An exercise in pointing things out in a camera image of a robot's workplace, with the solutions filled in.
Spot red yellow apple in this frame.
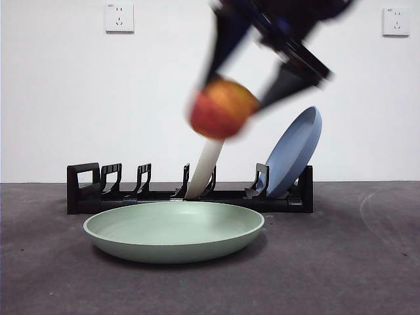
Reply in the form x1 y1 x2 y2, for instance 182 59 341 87
188 75 262 140

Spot green plate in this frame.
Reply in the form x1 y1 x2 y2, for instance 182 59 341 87
82 201 265 264

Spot blue plate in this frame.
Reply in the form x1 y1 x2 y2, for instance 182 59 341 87
259 105 323 199

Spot white wall socket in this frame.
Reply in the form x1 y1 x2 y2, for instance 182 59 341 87
104 2 135 33
382 7 411 37

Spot cream white plate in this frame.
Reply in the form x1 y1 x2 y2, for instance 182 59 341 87
184 137 226 200

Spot black plate rack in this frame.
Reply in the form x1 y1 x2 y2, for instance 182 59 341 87
66 162 314 216

